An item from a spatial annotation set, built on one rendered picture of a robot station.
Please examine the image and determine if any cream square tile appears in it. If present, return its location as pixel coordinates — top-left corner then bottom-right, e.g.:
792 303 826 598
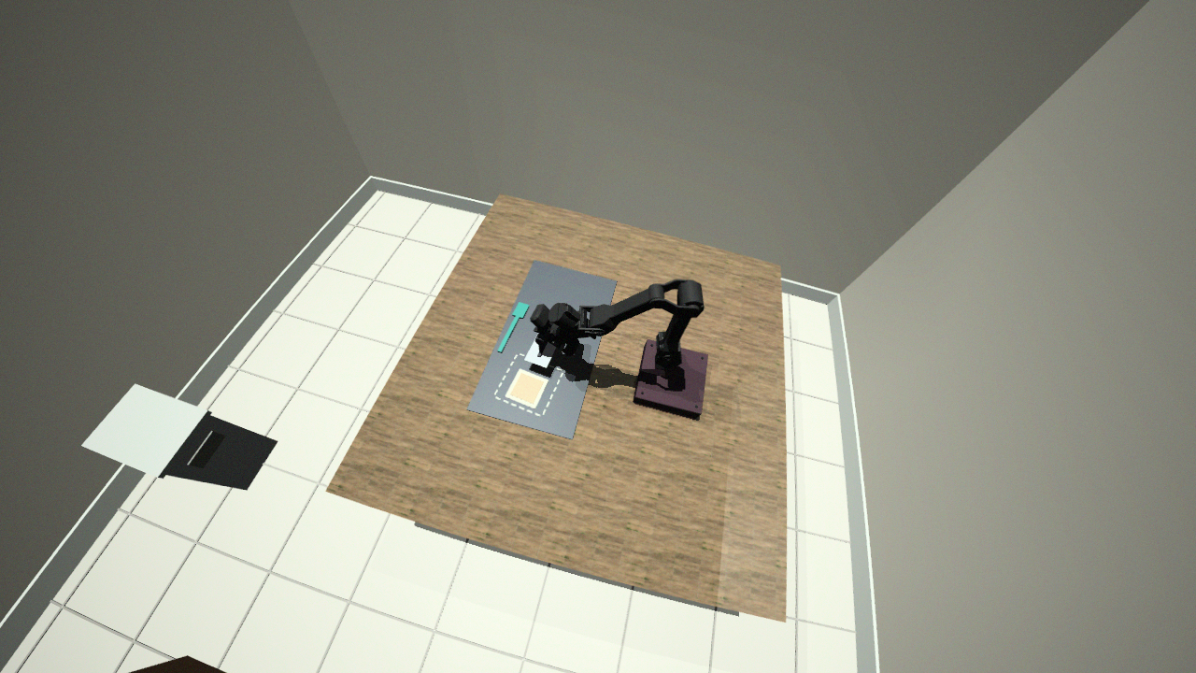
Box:
505 369 548 409

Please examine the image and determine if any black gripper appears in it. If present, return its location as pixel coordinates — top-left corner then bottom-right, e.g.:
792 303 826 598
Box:
530 304 579 356

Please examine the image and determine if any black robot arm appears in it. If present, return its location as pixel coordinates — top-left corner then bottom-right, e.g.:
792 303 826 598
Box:
548 279 704 371

